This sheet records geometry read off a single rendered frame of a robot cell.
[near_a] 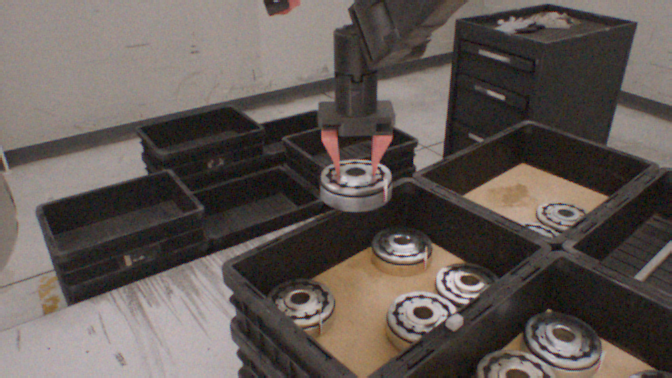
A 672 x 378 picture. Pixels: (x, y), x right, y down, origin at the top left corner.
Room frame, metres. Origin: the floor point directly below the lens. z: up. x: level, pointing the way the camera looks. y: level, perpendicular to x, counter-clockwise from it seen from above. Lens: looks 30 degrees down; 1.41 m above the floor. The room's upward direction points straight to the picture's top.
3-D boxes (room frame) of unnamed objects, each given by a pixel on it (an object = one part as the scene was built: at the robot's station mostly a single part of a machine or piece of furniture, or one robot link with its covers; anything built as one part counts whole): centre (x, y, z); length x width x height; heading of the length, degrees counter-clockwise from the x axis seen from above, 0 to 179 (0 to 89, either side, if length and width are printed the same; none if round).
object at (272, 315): (0.64, -0.07, 0.92); 0.40 x 0.30 x 0.02; 132
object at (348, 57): (0.70, -0.02, 1.21); 0.07 x 0.06 x 0.07; 125
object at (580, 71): (2.27, -0.83, 0.45); 0.60 x 0.45 x 0.90; 125
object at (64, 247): (1.31, 0.63, 0.37); 0.40 x 0.30 x 0.45; 125
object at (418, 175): (0.91, -0.37, 0.92); 0.40 x 0.30 x 0.02; 132
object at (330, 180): (0.69, -0.02, 1.03); 0.10 x 0.10 x 0.01
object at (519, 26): (2.27, -0.69, 0.88); 0.25 x 0.19 x 0.03; 125
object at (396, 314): (0.59, -0.11, 0.86); 0.10 x 0.10 x 0.01
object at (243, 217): (1.55, 0.31, 0.31); 0.40 x 0.30 x 0.34; 125
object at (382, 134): (0.70, -0.03, 1.08); 0.07 x 0.07 x 0.09; 2
